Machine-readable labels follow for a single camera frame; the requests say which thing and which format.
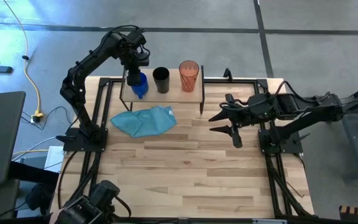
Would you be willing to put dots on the orange faceted translucent cup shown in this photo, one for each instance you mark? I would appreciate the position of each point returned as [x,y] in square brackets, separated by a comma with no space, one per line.
[189,77]

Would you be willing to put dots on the black aluminium table frame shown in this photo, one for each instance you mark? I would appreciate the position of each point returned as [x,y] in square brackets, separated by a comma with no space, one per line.
[244,81]

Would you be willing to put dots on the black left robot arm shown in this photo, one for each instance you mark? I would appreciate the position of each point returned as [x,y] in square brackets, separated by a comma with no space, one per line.
[82,67]

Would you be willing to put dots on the yellow and black power plug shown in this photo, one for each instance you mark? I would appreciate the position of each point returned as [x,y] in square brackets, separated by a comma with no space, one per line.
[37,116]

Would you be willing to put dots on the wooden shelf with black frame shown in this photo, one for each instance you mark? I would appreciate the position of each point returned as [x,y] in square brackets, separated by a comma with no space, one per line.
[172,96]

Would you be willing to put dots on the teal cloth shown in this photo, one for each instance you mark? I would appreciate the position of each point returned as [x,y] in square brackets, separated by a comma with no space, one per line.
[145,123]

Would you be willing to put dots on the black plastic cup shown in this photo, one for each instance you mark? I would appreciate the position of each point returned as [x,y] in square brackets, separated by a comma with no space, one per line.
[161,81]

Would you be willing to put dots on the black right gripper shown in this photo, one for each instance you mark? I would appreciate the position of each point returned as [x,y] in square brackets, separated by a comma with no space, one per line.
[256,109]

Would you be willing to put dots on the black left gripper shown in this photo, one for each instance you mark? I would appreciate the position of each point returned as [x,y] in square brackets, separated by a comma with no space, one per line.
[131,62]

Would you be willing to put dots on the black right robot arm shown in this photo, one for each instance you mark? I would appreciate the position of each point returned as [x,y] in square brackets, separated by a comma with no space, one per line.
[306,107]

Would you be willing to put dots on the blue plastic cup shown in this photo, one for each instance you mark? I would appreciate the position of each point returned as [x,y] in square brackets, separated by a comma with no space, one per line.
[143,87]

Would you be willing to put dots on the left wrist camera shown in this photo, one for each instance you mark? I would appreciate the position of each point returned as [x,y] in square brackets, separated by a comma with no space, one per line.
[144,59]

